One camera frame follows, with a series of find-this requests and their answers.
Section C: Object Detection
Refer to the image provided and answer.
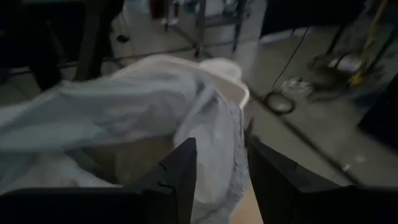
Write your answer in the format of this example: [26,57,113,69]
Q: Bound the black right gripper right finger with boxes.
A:
[247,138,312,224]

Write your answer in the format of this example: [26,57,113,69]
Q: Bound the grey metal cart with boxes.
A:
[161,0,249,60]

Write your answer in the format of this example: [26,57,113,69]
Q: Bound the black cable ring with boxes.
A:
[263,89,296,115]

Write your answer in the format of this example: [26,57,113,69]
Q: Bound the grey trash bag liner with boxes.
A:
[0,54,253,224]

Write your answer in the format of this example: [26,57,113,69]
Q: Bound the black aluminium frame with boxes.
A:
[74,0,125,82]

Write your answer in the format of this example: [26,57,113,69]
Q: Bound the yellow-handled dustpan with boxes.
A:
[307,0,391,103]

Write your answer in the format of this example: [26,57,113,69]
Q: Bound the white plastic trash bin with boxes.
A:
[79,57,251,187]

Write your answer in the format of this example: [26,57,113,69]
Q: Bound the black box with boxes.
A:
[260,0,368,40]

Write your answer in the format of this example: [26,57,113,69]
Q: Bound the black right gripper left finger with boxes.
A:
[136,138,198,224]

